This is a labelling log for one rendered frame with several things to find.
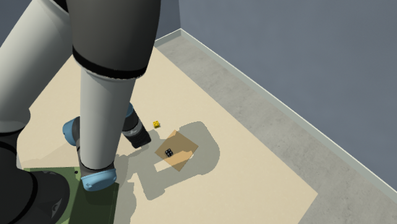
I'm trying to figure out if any yellow die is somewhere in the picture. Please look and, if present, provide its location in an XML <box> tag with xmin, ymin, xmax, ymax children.
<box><xmin>153</xmin><ymin>121</ymin><xmax>160</xmax><ymax>128</ymax></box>

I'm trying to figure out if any black die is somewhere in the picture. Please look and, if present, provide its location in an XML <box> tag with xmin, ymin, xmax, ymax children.
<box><xmin>165</xmin><ymin>149</ymin><xmax>173</xmax><ymax>157</ymax></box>

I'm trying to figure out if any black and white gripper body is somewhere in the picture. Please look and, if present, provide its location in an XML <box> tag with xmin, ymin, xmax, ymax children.
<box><xmin>122</xmin><ymin>118</ymin><xmax>151</xmax><ymax>149</ymax></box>

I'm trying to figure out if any tan square mat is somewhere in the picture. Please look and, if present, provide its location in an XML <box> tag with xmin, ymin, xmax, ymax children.
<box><xmin>155</xmin><ymin>130</ymin><xmax>198</xmax><ymax>171</ymax></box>

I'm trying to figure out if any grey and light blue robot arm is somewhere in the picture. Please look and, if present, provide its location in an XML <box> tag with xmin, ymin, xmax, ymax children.
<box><xmin>0</xmin><ymin>0</ymin><xmax>161</xmax><ymax>224</ymax></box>

